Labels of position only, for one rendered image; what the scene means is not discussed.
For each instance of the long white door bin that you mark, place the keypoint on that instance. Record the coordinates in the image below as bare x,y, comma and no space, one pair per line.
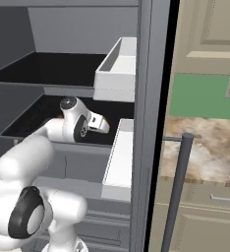
122,164

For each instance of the short white door bin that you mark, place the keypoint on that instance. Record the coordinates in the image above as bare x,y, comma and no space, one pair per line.
115,83

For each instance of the grey fridge door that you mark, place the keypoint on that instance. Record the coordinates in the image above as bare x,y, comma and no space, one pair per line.
151,82

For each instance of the black fridge shelf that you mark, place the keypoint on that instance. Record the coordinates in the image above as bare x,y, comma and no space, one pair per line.
54,67
38,111

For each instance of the grey fridge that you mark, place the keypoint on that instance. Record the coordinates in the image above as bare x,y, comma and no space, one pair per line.
81,26

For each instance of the beige drawer front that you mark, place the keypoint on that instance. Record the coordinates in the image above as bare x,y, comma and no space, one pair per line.
192,197

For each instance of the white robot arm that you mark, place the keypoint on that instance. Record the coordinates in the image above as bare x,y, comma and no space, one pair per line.
25,164

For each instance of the grey fridge drawer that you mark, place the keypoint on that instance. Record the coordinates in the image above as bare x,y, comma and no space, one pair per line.
84,164

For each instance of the beige base cupboard door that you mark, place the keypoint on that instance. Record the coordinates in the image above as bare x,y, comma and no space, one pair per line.
205,234

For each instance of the beige wall cupboard door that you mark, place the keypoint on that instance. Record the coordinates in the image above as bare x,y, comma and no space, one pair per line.
212,32

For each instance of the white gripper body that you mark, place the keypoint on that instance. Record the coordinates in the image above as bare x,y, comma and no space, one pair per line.
103,126

